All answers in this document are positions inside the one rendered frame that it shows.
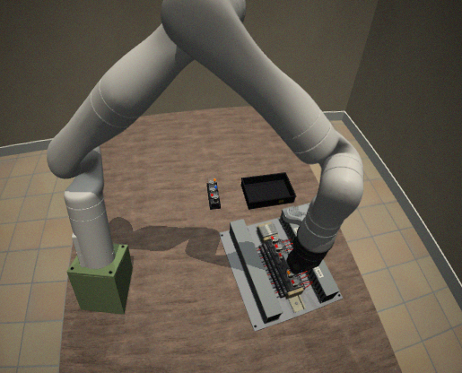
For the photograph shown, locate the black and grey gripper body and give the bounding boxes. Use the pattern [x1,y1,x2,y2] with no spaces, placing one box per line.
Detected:
[283,203,338,274]

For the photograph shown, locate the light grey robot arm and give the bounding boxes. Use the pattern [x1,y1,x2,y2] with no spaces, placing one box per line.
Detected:
[47,0,363,269]

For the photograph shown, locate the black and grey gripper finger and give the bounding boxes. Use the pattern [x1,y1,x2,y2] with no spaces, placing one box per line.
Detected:
[280,254,291,273]

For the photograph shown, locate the black relay socket row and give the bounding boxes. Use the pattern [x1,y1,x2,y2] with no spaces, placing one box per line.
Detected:
[259,241,289,298]

